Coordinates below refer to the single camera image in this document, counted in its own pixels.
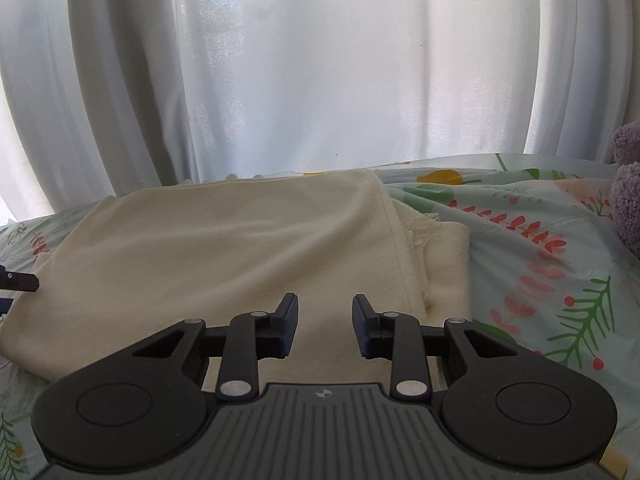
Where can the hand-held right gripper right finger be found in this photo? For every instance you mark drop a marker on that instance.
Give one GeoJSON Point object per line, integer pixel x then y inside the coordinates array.
{"type": "Point", "coordinates": [362, 327]}

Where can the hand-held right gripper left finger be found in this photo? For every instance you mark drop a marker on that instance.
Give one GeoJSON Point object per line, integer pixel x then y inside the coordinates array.
{"type": "Point", "coordinates": [287, 325]}

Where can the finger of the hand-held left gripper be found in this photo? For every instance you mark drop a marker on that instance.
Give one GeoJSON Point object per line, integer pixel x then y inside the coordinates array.
{"type": "Point", "coordinates": [22, 282]}
{"type": "Point", "coordinates": [6, 304]}

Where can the cream long-sleeve sweater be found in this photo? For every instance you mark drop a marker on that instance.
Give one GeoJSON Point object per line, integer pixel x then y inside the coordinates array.
{"type": "Point", "coordinates": [225, 250]}

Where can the floral bedsheet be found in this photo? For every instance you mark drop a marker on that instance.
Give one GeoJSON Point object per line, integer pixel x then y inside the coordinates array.
{"type": "Point", "coordinates": [540, 260]}

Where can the white curtain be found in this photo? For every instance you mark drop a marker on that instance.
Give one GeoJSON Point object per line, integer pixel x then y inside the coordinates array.
{"type": "Point", "coordinates": [320, 60]}

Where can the purple plush toy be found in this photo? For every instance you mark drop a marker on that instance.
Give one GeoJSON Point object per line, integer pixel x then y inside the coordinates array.
{"type": "Point", "coordinates": [629, 200]}

